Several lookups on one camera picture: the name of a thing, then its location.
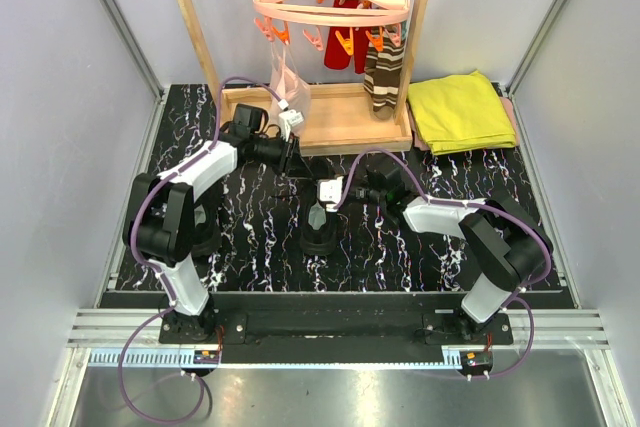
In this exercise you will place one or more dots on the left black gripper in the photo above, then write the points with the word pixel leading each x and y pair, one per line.
pixel 296 166

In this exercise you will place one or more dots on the black sneaker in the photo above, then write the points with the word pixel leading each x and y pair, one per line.
pixel 318 235
pixel 207 233

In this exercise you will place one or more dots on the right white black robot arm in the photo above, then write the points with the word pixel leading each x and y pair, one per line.
pixel 511 250

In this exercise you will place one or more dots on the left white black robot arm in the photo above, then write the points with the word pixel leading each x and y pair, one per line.
pixel 160 227

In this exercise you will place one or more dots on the black marble pattern mat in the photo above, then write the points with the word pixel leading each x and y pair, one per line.
pixel 261 251

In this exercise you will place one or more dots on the white pink hanging garment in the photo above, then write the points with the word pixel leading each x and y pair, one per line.
pixel 286 81

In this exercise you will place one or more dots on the red hanging sock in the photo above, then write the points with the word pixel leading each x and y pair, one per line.
pixel 337 58

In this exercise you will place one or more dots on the yellow folded towel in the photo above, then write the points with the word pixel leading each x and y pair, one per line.
pixel 460 113

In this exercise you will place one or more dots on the brown striped hanging sock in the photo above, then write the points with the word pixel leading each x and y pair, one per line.
pixel 382 76

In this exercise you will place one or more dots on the pink round clip hanger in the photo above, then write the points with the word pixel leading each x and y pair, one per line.
pixel 344 17

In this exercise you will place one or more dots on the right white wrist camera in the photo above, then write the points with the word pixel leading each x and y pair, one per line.
pixel 329 193

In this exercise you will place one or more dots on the wooden drying rack frame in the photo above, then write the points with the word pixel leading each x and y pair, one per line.
pixel 339 118

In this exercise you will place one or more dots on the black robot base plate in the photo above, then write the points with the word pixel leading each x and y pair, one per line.
pixel 330 329

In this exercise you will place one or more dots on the aluminium frame rail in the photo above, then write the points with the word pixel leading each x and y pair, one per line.
pixel 554 329

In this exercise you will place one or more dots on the grey slotted cable duct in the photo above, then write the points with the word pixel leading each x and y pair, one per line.
pixel 160 358

